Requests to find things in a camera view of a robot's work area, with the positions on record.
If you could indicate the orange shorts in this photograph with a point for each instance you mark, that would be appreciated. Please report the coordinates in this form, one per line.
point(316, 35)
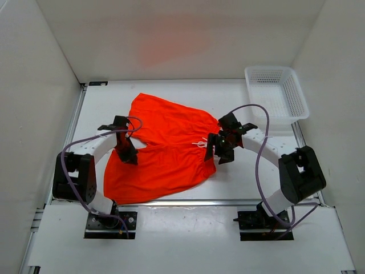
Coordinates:
point(172, 160)

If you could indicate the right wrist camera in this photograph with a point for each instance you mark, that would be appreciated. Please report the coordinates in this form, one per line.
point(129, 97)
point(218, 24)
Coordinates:
point(229, 122)

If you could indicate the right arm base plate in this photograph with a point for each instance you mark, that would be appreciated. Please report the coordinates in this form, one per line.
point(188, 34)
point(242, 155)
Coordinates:
point(255, 227)

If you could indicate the aluminium front rail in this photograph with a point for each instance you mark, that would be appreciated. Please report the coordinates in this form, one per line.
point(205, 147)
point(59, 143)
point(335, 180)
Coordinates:
point(197, 203)

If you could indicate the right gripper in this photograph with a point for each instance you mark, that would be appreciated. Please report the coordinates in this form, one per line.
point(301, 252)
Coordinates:
point(214, 139)

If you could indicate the white plastic basket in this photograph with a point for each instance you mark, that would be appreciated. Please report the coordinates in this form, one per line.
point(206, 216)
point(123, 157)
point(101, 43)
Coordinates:
point(277, 89)

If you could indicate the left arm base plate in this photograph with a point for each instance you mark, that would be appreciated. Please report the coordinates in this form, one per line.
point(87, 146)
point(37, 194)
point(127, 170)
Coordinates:
point(110, 228)

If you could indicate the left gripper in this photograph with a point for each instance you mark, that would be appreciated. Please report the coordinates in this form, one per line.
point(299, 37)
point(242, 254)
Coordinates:
point(130, 157)

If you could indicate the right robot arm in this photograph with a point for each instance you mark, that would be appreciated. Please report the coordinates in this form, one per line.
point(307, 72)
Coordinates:
point(300, 174)

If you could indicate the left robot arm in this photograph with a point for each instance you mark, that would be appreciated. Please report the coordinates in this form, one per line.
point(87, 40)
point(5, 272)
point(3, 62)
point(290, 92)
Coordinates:
point(75, 169)

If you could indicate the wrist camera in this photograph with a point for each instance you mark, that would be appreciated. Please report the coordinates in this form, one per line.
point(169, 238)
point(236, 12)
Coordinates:
point(121, 123)
point(229, 122)

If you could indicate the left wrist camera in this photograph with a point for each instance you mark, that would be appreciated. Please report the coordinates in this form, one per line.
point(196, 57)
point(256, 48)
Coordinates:
point(121, 123)

